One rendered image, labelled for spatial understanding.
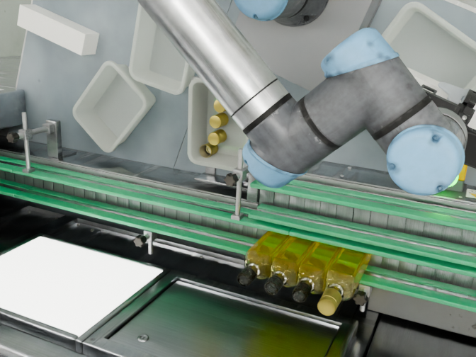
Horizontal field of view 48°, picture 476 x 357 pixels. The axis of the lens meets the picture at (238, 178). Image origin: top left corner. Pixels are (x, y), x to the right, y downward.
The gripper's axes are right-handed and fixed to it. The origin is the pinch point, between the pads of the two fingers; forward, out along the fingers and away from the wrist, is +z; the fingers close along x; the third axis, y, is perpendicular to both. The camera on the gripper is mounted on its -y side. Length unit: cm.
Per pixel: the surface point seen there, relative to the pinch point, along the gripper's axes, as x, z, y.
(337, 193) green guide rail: 29.0, 18.0, 13.4
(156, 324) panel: 63, -10, 32
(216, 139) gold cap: 36, 28, 48
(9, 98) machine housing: 57, 27, 116
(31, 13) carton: 29, 28, 114
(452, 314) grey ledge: 42, 21, -20
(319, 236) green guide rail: 38.3, 13.5, 12.2
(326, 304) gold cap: 39.0, -6.9, 3.8
